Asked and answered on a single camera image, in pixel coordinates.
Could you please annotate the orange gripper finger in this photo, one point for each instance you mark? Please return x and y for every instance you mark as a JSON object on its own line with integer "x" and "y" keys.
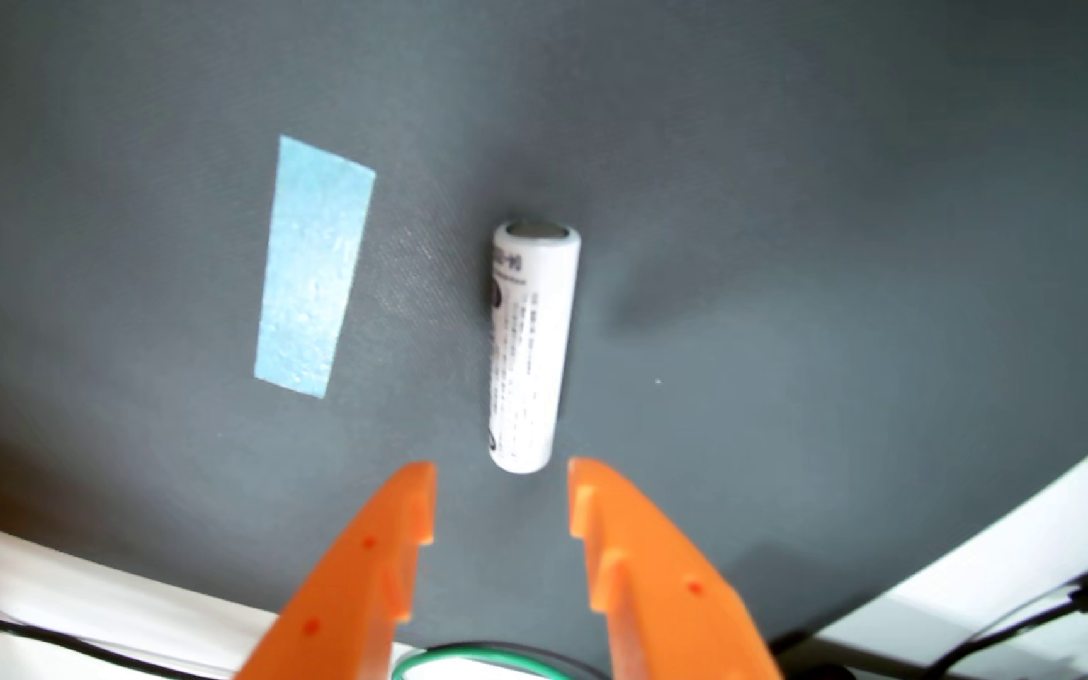
{"x": 657, "y": 595}
{"x": 355, "y": 585}

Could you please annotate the white cylindrical battery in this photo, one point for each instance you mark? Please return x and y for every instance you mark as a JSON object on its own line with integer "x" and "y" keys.
{"x": 530, "y": 359}

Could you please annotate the light blue tape piece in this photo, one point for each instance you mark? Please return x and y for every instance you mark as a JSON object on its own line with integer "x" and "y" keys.
{"x": 313, "y": 274}

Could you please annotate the dark grey mat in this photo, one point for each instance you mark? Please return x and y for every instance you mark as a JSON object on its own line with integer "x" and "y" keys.
{"x": 789, "y": 236}

